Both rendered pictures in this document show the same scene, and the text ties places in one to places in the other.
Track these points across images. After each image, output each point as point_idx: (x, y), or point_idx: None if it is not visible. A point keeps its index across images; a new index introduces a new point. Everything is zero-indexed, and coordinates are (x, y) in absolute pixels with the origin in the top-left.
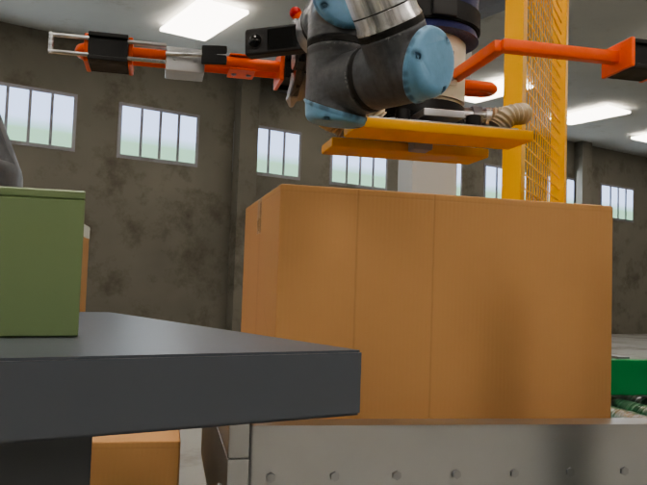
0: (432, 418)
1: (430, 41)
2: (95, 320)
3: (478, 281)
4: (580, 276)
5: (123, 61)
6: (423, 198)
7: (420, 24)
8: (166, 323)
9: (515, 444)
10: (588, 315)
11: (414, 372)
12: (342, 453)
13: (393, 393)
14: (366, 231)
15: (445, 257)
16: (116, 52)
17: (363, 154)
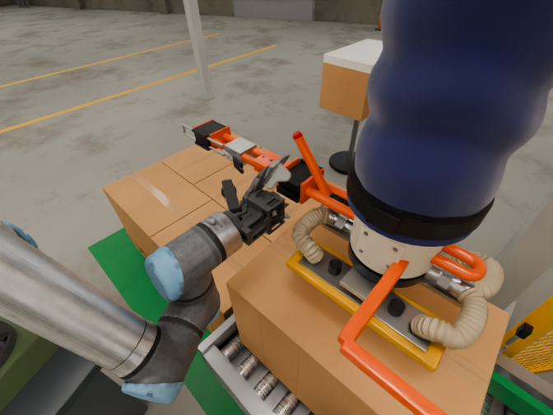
0: (297, 394)
1: (132, 394)
2: (61, 373)
3: (324, 393)
4: None
5: (206, 150)
6: (293, 342)
7: (126, 380)
8: (60, 398)
9: None
10: None
11: (290, 380)
12: (228, 388)
13: (281, 375)
14: (264, 327)
15: (305, 370)
16: (204, 143)
17: None
